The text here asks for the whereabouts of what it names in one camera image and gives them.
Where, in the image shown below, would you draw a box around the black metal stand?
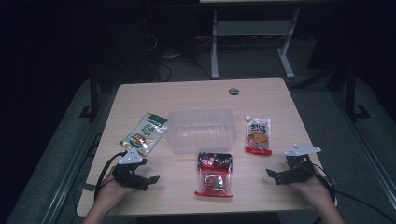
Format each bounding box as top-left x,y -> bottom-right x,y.
342,60 -> 372,121
78,69 -> 101,121

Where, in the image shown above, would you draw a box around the red and black snack packet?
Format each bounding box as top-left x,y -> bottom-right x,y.
194,151 -> 233,199

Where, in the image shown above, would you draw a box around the black floor cables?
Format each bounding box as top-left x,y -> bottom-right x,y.
151,50 -> 213,82

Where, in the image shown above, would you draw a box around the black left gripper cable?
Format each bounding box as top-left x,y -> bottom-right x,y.
93,151 -> 128,202

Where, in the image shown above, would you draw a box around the clear plastic container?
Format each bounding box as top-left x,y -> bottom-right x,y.
166,107 -> 237,155

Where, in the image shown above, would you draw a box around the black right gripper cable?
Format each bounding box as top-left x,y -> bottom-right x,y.
311,162 -> 396,224

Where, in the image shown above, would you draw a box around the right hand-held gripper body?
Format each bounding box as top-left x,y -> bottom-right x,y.
279,143 -> 322,185

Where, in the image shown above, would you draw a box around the green and white snack packet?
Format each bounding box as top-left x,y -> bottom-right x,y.
120,112 -> 169,157

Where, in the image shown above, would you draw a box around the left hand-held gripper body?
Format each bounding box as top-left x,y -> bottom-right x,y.
111,147 -> 151,191

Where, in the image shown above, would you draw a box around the person's right hand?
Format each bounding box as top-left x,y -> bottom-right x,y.
289,175 -> 336,207

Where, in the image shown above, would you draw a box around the white metal desk frame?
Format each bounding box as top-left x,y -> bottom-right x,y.
209,7 -> 302,80

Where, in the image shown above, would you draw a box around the orange and white spouted pouch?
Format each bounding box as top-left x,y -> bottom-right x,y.
244,115 -> 273,156

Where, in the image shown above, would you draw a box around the person's left hand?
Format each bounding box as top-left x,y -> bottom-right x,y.
94,171 -> 138,213

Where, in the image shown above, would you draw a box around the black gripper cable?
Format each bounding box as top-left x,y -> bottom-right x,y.
311,162 -> 396,224
93,151 -> 128,202

